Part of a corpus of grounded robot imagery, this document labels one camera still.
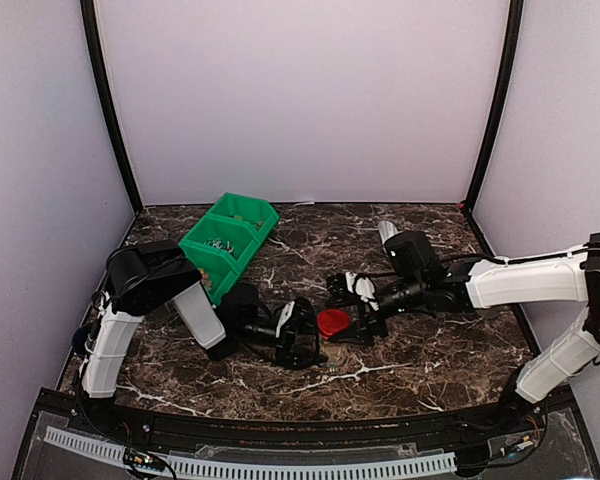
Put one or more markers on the green bin end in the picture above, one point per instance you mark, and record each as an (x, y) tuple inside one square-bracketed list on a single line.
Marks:
[(257, 214)]

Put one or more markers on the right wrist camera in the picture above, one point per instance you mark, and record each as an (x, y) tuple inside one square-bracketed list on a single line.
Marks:
[(409, 251)]

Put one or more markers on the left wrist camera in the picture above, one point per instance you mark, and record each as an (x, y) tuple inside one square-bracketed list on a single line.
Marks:
[(239, 306)]

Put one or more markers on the dark blue mug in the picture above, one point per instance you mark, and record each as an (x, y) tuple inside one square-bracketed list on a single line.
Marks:
[(84, 339)]

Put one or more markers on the right black frame post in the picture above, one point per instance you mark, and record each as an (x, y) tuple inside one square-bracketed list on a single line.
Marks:
[(505, 69)]

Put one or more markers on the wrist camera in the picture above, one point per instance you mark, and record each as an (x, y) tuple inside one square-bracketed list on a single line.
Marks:
[(409, 251), (239, 306)]

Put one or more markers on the small green circuit board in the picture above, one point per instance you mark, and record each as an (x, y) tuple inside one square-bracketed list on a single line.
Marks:
[(142, 462)]

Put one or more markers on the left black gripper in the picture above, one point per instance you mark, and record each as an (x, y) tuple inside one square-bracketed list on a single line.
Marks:
[(286, 350)]

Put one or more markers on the left black frame post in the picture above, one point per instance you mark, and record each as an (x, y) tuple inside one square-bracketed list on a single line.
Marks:
[(108, 109)]

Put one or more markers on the green bin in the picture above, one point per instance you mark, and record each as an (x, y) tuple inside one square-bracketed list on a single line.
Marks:
[(217, 282), (227, 239)]

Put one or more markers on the black front rail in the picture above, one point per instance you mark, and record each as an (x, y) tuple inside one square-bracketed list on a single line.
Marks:
[(162, 430)]

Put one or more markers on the red jar lid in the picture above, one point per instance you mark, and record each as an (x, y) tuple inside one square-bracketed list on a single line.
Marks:
[(332, 321)]

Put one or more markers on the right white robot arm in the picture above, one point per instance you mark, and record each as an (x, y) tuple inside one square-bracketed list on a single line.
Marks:
[(424, 282)]

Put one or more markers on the black frame post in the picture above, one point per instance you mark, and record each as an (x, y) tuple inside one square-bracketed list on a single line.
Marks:
[(505, 69), (108, 109)]

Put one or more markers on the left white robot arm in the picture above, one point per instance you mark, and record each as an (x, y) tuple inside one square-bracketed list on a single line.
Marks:
[(142, 278)]

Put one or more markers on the white slotted cable duct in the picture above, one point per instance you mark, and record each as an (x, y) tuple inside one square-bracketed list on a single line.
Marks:
[(183, 467)]

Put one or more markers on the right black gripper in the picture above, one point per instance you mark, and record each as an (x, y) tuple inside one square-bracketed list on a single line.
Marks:
[(367, 316)]

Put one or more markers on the clear glass jar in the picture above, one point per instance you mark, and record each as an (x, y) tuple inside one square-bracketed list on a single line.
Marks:
[(330, 356)]

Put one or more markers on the metal scoop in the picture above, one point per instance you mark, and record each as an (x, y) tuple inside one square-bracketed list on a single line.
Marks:
[(387, 230)]

